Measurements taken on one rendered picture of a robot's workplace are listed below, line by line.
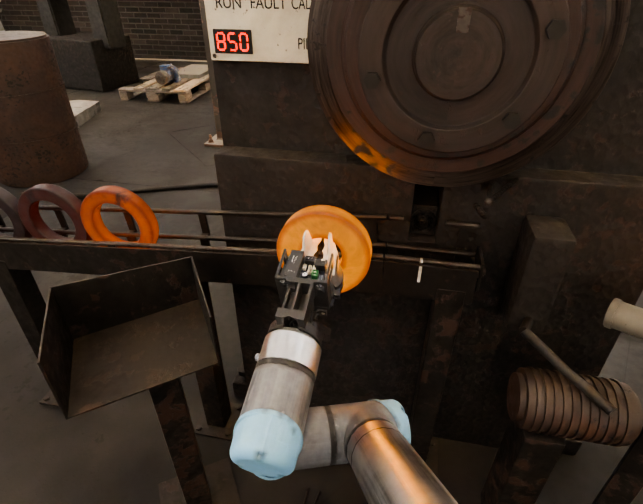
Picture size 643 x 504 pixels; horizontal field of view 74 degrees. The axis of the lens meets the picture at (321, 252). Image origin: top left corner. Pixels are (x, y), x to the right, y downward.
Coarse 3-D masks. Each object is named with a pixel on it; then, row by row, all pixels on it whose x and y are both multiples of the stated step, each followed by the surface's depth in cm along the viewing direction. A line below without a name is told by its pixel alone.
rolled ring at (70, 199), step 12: (24, 192) 104; (36, 192) 103; (48, 192) 102; (60, 192) 103; (24, 204) 106; (36, 204) 108; (60, 204) 103; (72, 204) 103; (24, 216) 108; (36, 216) 110; (72, 216) 105; (36, 228) 110; (48, 228) 112; (84, 228) 106
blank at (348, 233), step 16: (304, 208) 69; (320, 208) 67; (336, 208) 68; (288, 224) 68; (304, 224) 68; (320, 224) 67; (336, 224) 66; (352, 224) 66; (288, 240) 70; (336, 240) 68; (352, 240) 67; (368, 240) 68; (352, 256) 69; (368, 256) 68; (352, 272) 70
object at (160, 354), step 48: (96, 288) 84; (144, 288) 88; (192, 288) 93; (48, 336) 72; (96, 336) 88; (144, 336) 87; (192, 336) 85; (48, 384) 67; (96, 384) 77; (144, 384) 77; (192, 432) 97; (192, 480) 105
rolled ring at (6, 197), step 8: (0, 192) 107; (8, 192) 109; (0, 200) 107; (8, 200) 107; (16, 200) 109; (8, 208) 108; (16, 208) 108; (8, 216) 109; (16, 216) 108; (16, 224) 110; (0, 232) 117; (16, 232) 112; (24, 232) 111
